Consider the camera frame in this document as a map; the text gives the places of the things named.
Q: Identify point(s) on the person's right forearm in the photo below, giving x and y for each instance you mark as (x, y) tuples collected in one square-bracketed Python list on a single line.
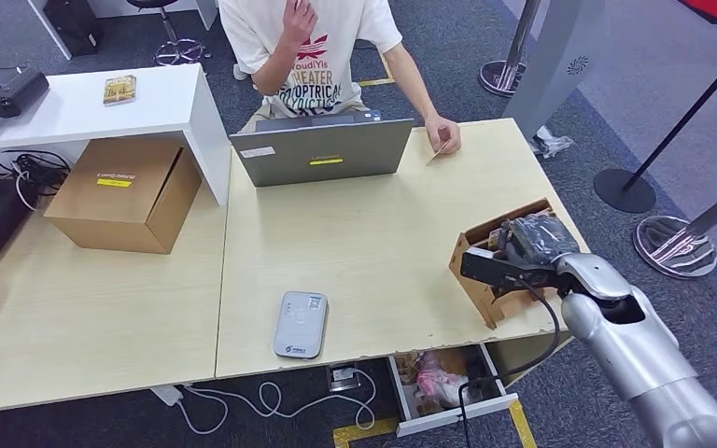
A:
[(275, 65)]

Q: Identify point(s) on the chrome stanchion post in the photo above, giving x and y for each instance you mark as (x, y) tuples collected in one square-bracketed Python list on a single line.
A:
[(502, 77), (676, 248)]

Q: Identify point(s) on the wooden card organizer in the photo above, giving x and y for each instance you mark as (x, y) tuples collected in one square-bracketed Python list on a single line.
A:
[(476, 297)]

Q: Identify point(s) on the person's right hand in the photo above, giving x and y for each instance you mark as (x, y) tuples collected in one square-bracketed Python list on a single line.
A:
[(300, 21)]

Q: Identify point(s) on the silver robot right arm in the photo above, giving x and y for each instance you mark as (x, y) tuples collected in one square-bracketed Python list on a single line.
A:
[(643, 358)]

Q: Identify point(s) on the person's left forearm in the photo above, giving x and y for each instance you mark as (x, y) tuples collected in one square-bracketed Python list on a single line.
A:
[(415, 85)]

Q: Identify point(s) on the grey laptop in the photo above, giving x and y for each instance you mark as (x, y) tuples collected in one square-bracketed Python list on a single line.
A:
[(321, 151)]

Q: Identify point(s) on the black stanchion post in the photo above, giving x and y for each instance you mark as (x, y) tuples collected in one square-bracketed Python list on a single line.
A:
[(623, 190)]

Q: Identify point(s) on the metal floor socket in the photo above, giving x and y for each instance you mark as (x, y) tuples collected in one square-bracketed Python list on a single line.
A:
[(342, 377)]

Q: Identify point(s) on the person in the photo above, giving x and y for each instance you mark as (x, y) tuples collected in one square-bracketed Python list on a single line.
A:
[(327, 62)]

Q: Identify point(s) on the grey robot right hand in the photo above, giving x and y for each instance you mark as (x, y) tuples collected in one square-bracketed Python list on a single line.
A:
[(541, 238)]

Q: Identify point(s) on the black computer tower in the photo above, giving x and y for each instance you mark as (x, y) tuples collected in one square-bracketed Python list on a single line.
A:
[(74, 28)]

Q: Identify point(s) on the black chrome stool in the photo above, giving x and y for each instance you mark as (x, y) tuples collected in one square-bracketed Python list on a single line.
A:
[(176, 49)]

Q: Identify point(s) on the pink plastic bag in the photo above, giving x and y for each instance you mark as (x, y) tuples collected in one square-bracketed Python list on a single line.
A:
[(439, 383)]

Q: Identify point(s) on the white desk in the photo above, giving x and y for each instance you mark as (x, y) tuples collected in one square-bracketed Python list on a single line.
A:
[(123, 6)]

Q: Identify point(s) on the tan ID card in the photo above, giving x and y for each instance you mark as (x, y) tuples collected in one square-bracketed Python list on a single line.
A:
[(437, 153)]

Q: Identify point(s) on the person's left hand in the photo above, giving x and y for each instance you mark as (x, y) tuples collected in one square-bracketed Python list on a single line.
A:
[(445, 131)]

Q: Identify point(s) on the grey kiosk pillar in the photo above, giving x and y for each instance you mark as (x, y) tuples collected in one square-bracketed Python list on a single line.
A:
[(552, 68)]

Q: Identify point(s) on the brown cardboard box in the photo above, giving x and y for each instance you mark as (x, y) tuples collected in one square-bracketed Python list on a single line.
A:
[(114, 198)]

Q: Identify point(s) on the grey card reader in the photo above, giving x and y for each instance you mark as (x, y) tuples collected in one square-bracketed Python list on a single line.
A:
[(300, 324)]

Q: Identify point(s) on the yellow card pack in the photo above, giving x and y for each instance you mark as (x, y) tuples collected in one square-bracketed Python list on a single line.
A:
[(119, 90)]

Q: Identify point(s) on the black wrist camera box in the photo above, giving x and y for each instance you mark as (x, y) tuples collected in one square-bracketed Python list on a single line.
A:
[(494, 267)]

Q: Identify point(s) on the black controller device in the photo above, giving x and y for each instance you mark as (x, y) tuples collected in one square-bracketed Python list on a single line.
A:
[(7, 89)]

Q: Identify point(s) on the yellow hotel key card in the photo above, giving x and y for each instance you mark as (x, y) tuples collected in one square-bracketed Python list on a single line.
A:
[(543, 213), (494, 238)]

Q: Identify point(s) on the white power adapter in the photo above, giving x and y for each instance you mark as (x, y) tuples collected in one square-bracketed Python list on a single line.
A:
[(165, 396)]

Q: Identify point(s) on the white open drawer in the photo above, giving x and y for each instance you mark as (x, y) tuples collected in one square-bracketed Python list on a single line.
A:
[(403, 396)]

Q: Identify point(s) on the white desk shelf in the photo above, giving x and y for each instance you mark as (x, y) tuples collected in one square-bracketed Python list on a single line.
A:
[(74, 111)]

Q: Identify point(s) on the crumpled clear plastic bag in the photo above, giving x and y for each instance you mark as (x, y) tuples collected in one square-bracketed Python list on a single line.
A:
[(549, 143)]

